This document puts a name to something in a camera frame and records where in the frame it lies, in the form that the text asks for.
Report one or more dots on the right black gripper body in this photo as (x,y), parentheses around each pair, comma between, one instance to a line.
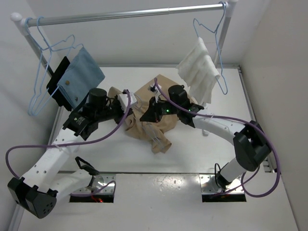
(160,109)

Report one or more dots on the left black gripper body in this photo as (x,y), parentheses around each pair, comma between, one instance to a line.
(114,110)

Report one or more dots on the beige t shirt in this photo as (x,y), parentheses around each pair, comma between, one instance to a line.
(170,120)

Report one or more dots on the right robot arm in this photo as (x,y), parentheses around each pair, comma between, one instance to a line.
(250,147)

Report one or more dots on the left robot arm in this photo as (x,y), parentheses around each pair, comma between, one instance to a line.
(95,119)

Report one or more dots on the blue hanger holding towel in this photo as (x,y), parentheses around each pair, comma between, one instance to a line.
(218,50)

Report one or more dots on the blue hanger holding denim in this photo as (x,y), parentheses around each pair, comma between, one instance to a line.
(52,84)

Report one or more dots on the blue hanger far left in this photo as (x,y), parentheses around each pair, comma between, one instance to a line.
(45,53)

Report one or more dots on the blue denim cloth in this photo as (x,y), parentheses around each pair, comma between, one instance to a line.
(82,75)

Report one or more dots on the white fluffy towel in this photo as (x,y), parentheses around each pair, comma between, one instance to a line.
(199,73)

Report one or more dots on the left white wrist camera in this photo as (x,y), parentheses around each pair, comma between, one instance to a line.
(123,98)

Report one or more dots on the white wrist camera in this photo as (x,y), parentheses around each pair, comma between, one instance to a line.
(123,98)
(153,88)

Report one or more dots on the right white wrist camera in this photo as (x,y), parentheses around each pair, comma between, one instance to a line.
(153,88)

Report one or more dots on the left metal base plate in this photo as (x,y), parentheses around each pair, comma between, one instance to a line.
(103,184)

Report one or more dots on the metal base plate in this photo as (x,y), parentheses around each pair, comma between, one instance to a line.
(103,184)
(209,187)

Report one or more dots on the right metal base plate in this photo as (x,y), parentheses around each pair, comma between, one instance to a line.
(209,187)

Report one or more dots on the white clothes rack frame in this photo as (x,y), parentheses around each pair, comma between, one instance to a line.
(19,20)

